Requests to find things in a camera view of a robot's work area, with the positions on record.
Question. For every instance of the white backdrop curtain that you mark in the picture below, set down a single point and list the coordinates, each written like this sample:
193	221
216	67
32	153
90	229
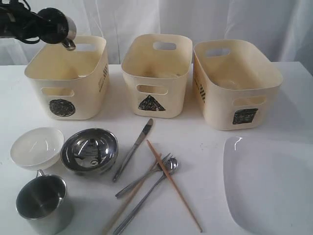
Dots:
281	29

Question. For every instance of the stainless steel bowl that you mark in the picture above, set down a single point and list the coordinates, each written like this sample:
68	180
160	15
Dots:
90	151

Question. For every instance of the cream bin with circle mark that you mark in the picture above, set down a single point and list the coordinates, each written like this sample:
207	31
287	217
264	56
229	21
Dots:
70	84

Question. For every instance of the wooden chopstick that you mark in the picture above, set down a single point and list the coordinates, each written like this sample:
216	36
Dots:
127	201
169	177

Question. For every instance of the stainless steel mug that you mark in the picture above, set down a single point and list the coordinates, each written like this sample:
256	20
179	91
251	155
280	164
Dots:
44	202

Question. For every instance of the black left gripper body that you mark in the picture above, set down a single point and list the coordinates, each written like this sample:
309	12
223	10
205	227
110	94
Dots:
18	21

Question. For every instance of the white square plate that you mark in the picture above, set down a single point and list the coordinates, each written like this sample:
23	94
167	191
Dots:
269	185

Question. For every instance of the steel spoon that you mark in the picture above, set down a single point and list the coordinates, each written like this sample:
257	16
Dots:
171	165

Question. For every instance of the cream bin with square mark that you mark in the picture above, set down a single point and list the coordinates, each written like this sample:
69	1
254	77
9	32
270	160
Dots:
234	83

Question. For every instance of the steel fork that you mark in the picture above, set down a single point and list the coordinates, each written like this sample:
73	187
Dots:
133	184

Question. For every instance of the white ceramic bowl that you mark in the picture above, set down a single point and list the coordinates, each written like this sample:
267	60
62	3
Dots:
38	148

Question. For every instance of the steel table knife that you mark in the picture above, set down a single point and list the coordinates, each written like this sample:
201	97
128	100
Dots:
145	131

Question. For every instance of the cream bin with triangle mark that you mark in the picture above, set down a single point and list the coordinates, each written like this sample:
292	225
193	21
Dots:
155	71

